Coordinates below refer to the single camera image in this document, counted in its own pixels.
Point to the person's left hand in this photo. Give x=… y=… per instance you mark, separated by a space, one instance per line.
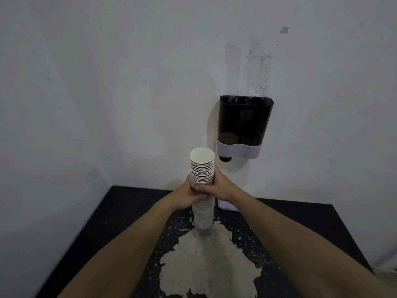
x=183 y=197

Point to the person's right forearm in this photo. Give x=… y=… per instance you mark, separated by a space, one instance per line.
x=304 y=251

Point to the person's right hand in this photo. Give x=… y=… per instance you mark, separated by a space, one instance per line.
x=221 y=189

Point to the white dispenser lid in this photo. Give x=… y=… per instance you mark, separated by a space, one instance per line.
x=225 y=206

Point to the stack of black paper cups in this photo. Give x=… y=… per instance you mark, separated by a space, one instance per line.
x=202 y=170

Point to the clear plastic sleeve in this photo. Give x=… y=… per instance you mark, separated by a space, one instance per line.
x=203 y=218

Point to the person's left forearm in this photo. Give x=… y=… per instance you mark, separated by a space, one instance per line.
x=124 y=254

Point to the clear crinkled tape strip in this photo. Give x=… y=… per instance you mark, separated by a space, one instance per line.
x=260 y=68

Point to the black wall cup dispenser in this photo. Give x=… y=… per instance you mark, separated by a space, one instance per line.
x=245 y=121

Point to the small grey tape piece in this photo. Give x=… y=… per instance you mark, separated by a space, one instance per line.
x=284 y=30

